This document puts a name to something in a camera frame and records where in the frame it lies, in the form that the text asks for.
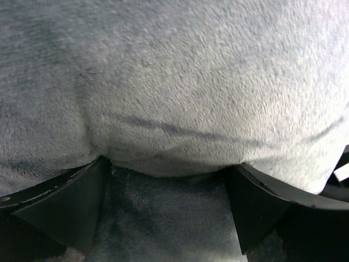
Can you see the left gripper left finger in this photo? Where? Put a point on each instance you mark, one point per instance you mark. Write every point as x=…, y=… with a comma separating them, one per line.
x=55, y=216

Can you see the zebra and grey pillowcase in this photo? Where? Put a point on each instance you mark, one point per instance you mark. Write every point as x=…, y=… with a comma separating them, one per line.
x=171, y=92

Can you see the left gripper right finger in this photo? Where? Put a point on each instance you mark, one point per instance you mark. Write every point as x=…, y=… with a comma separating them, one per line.
x=307, y=224

